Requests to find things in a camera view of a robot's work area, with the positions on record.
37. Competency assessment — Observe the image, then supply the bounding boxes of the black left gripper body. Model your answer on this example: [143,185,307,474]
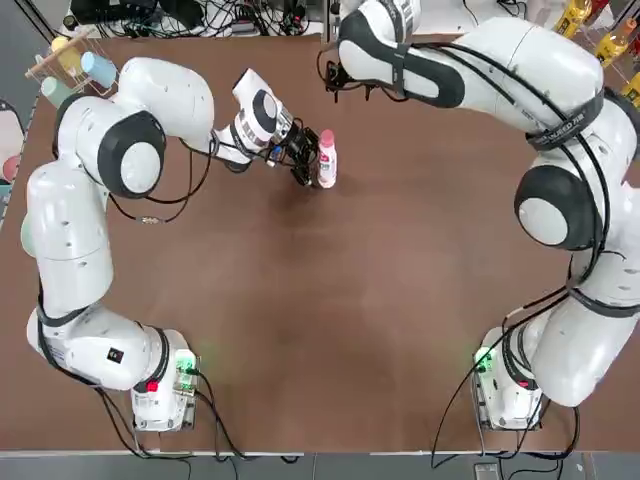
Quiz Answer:
[280,124,315,169]

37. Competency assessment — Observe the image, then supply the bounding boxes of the white drink bottle pink label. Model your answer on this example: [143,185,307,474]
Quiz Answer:
[317,142,339,190]

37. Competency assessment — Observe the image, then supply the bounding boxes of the yellow juice bottle orange cap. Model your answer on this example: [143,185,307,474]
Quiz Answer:
[621,72,640,109]
[597,22,634,69]
[553,0,595,37]

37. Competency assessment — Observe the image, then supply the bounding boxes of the clear acrylic bottle shelf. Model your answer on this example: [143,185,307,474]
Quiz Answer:
[544,0,640,116]

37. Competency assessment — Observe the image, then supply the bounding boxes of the light blue cup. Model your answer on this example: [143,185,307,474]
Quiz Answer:
[79,50,118,87]

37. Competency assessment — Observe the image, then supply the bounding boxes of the yellow cup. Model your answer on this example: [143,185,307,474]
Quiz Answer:
[49,35,84,74]

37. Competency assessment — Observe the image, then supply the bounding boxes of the pale green cup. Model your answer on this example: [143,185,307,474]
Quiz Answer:
[40,75,77,109]

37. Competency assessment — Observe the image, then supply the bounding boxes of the mint green plate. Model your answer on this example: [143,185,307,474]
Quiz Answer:
[18,212,32,257]

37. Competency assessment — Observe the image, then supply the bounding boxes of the aluminium frame post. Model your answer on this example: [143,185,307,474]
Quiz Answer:
[322,0,342,44]

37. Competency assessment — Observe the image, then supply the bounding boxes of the tangled black cables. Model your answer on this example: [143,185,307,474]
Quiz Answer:
[164,0,324,37]

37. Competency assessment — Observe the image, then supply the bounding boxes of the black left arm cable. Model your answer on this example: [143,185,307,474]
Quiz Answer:
[102,117,307,226]

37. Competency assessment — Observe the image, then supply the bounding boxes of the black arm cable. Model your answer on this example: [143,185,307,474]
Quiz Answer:
[317,42,614,386]
[102,117,307,226]

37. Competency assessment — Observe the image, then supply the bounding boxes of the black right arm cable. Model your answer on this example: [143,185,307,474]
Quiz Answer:
[317,42,614,386]

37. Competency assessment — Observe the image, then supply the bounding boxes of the black left base cable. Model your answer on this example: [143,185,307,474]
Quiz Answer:
[94,367,306,464]

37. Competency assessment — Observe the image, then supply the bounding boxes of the black base cable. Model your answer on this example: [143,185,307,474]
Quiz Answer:
[430,367,582,471]
[94,367,306,464]

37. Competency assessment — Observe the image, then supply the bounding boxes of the white wire cup rack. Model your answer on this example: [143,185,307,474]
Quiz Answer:
[24,27,121,109]

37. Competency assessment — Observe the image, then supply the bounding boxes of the black right base cable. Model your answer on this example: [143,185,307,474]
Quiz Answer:
[430,367,582,471]

